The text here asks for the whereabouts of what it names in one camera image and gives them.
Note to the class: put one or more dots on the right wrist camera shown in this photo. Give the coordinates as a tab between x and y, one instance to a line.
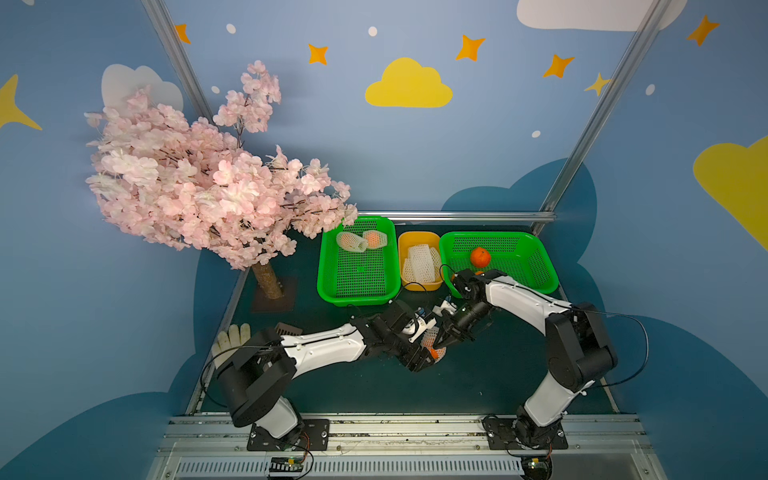
444	309

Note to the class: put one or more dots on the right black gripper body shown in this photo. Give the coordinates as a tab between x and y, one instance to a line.
455	324

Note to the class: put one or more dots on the peeled bare orange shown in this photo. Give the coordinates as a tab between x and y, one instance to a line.
480	258

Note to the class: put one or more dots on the pink artificial blossom tree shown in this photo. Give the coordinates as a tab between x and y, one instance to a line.
192	184

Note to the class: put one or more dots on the aluminium mounting rail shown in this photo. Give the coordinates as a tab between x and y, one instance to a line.
407	446

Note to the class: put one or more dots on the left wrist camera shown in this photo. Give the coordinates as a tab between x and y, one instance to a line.
416	327

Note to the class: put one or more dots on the right green plastic basket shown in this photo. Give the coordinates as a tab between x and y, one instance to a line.
520	255

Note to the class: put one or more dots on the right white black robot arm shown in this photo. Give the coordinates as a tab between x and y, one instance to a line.
578	346

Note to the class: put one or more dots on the white work glove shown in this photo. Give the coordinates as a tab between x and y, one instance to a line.
228	342

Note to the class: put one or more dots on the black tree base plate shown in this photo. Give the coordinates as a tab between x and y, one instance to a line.
261	303

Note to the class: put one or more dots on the left green plastic basket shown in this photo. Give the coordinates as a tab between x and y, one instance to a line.
361	279

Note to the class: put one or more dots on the brown slotted scoop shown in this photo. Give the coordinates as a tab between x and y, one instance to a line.
284	329

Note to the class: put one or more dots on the left small circuit board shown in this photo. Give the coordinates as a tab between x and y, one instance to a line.
286	467

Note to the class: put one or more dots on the right small circuit board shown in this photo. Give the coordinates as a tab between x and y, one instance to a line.
536	468

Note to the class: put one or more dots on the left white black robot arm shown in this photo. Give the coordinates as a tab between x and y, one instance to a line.
254	370

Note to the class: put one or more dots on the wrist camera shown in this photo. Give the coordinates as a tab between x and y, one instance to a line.
444	309
416	327

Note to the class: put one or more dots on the netted orange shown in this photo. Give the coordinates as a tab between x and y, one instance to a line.
428	339
375	239
350	242

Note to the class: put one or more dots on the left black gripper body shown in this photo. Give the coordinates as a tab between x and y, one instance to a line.
411	346

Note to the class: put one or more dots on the green plastic basket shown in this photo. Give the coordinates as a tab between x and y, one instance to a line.
361	279
520	255

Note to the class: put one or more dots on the white foam net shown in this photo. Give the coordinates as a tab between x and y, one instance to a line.
407	273

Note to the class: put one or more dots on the small circuit board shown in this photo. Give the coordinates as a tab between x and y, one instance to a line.
536	468
286	467

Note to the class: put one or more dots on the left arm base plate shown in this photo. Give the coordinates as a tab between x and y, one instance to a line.
312	435

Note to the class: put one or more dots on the yellow plastic tub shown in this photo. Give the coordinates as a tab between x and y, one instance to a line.
411	238

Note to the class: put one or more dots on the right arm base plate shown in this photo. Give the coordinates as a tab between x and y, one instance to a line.
498	433

